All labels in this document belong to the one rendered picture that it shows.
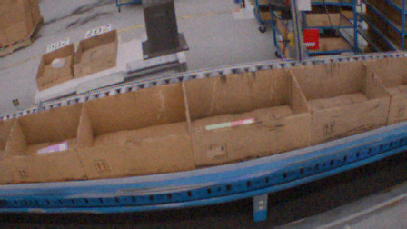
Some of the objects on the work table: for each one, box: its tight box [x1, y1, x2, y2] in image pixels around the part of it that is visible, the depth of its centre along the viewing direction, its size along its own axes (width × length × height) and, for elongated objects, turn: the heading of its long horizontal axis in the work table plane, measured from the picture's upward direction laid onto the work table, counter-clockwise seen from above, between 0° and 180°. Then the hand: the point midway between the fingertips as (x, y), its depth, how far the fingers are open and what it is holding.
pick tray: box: [35, 43, 75, 92], centre depth 245 cm, size 28×38×10 cm
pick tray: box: [73, 29, 118, 79], centre depth 248 cm, size 28×38×10 cm
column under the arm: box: [141, 0, 190, 61], centre depth 239 cm, size 26×26×33 cm
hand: (243, 11), depth 204 cm, fingers closed on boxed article, 6 cm apart
